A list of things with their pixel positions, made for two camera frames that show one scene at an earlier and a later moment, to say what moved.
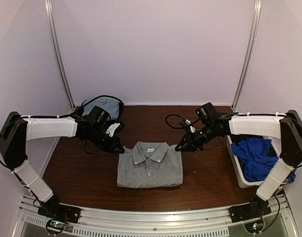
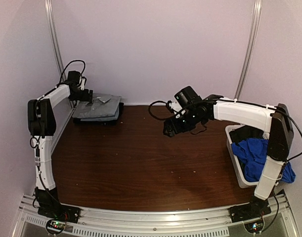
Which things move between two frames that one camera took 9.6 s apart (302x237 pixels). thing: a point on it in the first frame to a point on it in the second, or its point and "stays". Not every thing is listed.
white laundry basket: [237, 166] stays
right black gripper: [190, 139] to [168, 124]
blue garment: [257, 163] stays
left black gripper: [110, 148] to [85, 98]
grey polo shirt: [150, 165] to [103, 105]
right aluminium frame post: [258, 6] stays
